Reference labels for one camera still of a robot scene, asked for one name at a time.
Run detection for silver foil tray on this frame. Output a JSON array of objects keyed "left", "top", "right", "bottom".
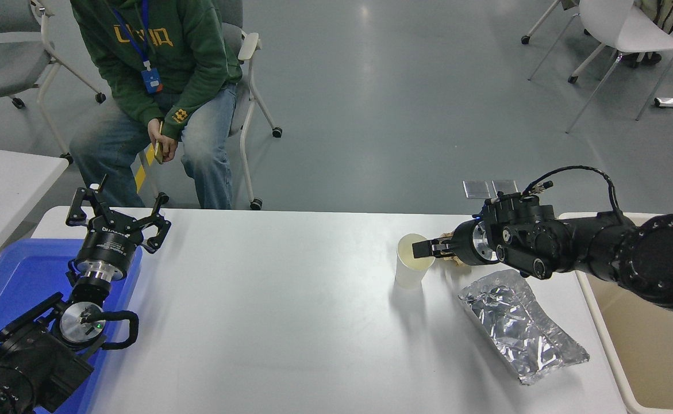
[{"left": 458, "top": 269, "right": 590, "bottom": 385}]

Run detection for crumpled tan paper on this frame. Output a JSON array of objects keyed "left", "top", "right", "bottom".
[{"left": 434, "top": 231, "right": 470, "bottom": 269}]

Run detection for white side table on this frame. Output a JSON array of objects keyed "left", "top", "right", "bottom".
[{"left": 0, "top": 145, "right": 70, "bottom": 277}]

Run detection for blue plastic tray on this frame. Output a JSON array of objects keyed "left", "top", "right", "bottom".
[{"left": 0, "top": 239, "right": 143, "bottom": 414}]

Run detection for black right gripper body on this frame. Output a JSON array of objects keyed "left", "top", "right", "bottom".
[{"left": 451, "top": 221, "right": 478, "bottom": 266}]

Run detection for blue id badge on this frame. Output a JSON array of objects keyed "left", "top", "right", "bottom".
[{"left": 141, "top": 68, "right": 163, "bottom": 95}]

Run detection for white paper cup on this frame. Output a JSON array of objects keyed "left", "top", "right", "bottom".
[{"left": 395, "top": 233, "right": 436, "bottom": 290}]

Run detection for large pale bin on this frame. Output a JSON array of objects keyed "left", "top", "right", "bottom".
[{"left": 557, "top": 212, "right": 673, "bottom": 414}]

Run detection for white chair legs with casters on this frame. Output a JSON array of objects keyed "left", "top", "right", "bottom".
[{"left": 520, "top": 0, "right": 610, "bottom": 85}]

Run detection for white chair thin metal legs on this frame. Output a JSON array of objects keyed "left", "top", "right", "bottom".
[{"left": 528, "top": 0, "right": 673, "bottom": 134}]

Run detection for grey office chair white armrests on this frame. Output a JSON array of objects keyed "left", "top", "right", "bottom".
[{"left": 139, "top": 0, "right": 283, "bottom": 210}]

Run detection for person's left hand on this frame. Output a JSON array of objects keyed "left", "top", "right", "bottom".
[{"left": 158, "top": 133, "right": 178, "bottom": 165}]

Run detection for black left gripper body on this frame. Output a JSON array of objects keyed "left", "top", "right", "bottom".
[{"left": 75, "top": 225, "right": 142, "bottom": 275}]

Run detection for smartphone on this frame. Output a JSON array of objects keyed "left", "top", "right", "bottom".
[{"left": 152, "top": 120, "right": 166, "bottom": 165}]

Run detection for person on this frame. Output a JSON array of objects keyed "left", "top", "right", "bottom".
[
  {"left": 617, "top": 0, "right": 673, "bottom": 68},
  {"left": 69, "top": 0, "right": 244, "bottom": 210}
]

